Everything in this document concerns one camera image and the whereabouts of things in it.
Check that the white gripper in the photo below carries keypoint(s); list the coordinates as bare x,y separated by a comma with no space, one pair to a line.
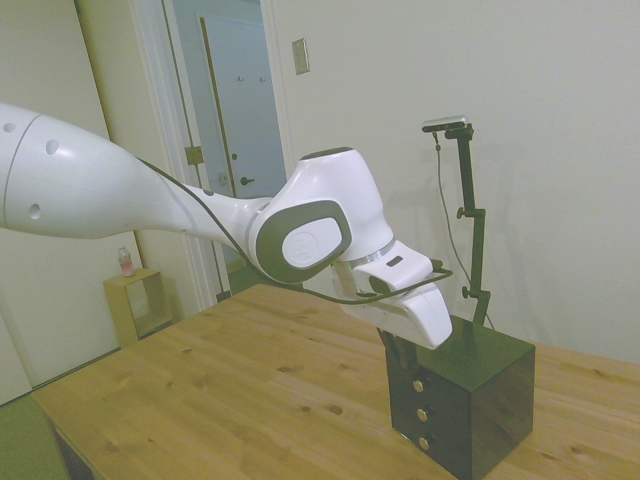
420,315

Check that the black drawer with brass knob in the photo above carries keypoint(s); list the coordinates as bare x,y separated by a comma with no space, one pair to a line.
440,417
442,447
435,387

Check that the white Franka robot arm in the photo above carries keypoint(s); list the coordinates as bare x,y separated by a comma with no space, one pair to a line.
100,190

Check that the black drawer cabinet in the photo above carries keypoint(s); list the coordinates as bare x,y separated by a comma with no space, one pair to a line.
500,395

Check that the white door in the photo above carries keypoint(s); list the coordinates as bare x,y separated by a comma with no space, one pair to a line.
240,130

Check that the brass door hinge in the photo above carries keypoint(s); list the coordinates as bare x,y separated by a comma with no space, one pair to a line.
193,155

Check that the wooden cube shelf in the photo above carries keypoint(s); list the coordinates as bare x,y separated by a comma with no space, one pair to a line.
117,310

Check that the clear plastic bottle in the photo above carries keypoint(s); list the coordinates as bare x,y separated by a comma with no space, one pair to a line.
126,261

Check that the black camera stand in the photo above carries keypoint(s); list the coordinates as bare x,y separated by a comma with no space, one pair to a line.
473,220
442,200

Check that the grey exterior camera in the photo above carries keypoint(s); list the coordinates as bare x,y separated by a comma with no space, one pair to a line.
446,123

